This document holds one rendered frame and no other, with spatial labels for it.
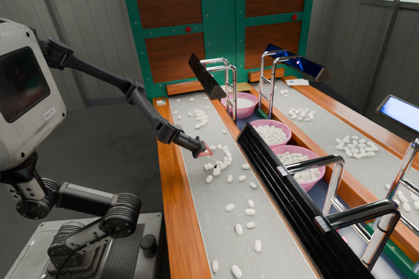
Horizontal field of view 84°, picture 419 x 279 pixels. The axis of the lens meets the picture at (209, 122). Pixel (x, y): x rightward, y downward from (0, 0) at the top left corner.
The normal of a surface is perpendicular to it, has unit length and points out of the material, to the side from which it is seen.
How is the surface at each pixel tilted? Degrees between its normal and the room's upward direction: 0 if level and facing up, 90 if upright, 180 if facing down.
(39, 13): 90
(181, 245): 0
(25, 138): 90
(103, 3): 90
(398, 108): 58
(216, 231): 0
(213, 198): 0
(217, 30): 90
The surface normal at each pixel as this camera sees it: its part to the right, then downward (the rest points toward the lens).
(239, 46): 0.25, 0.48
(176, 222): -0.07, -0.86
